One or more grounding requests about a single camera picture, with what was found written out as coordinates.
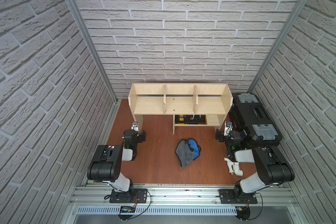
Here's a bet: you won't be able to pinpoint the grey and blue cloth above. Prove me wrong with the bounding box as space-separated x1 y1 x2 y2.
175 139 201 168

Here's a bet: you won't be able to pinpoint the light wooden bookshelf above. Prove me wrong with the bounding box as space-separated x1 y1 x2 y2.
128 83 233 129

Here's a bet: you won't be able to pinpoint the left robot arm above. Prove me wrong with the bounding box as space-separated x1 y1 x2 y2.
87 129 146 193

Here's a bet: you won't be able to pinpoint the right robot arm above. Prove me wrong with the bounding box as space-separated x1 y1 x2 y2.
216 130 295 197

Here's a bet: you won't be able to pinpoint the black yellow book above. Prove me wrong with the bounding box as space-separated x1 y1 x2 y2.
175 115 207 125

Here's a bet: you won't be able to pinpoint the white plastic pipe fitting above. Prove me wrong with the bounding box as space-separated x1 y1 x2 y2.
224 157 244 176

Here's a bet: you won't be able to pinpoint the black toolbox grey latches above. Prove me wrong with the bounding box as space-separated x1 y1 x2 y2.
228 93 282 148

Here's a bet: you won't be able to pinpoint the white vent grille strip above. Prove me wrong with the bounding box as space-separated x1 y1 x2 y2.
77 205 237 216

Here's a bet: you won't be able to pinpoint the left controller board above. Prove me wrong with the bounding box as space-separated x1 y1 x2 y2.
119 206 136 221

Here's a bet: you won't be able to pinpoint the controller board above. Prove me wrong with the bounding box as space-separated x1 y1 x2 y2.
235 207 251 221
119 206 136 221

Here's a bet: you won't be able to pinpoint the right controller board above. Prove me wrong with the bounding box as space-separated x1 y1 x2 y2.
235 207 251 221

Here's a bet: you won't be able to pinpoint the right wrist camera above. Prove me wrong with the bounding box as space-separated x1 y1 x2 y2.
224 121 233 136

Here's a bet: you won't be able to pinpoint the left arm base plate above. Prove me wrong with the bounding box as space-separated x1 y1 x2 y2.
109 189 148 204

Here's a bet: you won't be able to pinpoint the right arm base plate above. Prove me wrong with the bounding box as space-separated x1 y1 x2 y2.
218 189 258 204

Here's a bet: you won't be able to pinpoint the aluminium rail frame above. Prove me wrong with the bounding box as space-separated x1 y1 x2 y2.
69 183 298 207

